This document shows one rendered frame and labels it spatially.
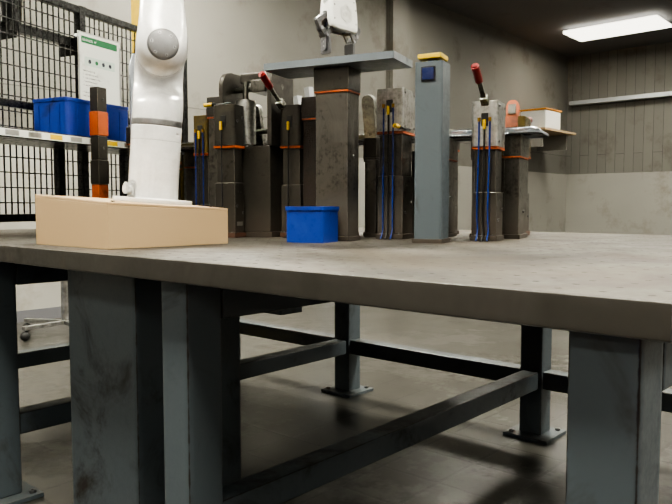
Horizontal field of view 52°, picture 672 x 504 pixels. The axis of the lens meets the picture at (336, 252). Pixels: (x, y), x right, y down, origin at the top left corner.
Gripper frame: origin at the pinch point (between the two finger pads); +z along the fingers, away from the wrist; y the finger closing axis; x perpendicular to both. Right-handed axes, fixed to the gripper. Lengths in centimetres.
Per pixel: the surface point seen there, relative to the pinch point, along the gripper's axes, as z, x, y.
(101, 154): 22, 100, -10
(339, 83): 8.3, -2.4, -2.1
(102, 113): 8, 100, -10
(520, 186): 34, -31, 41
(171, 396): 74, -15, -64
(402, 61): 3.6, -16.8, 5.3
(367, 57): 3.2, -11.8, -2.4
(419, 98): 13.5, -22.7, 4.3
